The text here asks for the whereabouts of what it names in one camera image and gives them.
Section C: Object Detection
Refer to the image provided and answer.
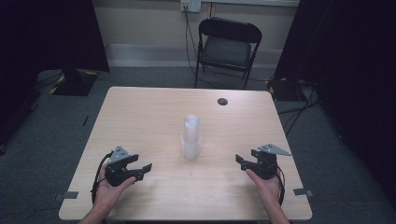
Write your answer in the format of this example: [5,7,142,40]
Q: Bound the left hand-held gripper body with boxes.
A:
[105,145,140,188]

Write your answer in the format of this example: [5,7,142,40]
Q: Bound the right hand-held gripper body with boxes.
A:
[246,143,292,181]

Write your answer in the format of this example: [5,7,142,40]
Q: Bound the stack of clear plastic cups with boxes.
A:
[180,114,202,161]

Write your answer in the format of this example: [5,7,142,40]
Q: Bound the person's right hand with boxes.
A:
[245,168,283,209]

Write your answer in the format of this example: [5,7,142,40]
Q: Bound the person's left hand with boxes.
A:
[92,162,138,213]

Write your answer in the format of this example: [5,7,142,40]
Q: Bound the grey tape strip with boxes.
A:
[53,190,79,202]
[292,188,314,198]

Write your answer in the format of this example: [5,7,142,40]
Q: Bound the black stand base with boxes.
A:
[267,77,314,103]
[49,68,100,97]

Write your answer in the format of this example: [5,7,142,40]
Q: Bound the black folding chair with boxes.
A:
[193,17,263,91]

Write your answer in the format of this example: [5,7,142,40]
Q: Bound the dark curtain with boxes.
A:
[273,0,396,203]
[0,0,110,147]

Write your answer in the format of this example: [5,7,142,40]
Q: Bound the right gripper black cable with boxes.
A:
[276,165,287,207]

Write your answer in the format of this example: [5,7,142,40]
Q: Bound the black floor cables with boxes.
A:
[277,83,321,137]

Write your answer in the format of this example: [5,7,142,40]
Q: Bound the black wall socket cable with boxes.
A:
[183,7,200,77]

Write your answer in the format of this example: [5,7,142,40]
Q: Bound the white wall socket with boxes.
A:
[179,0,203,14]

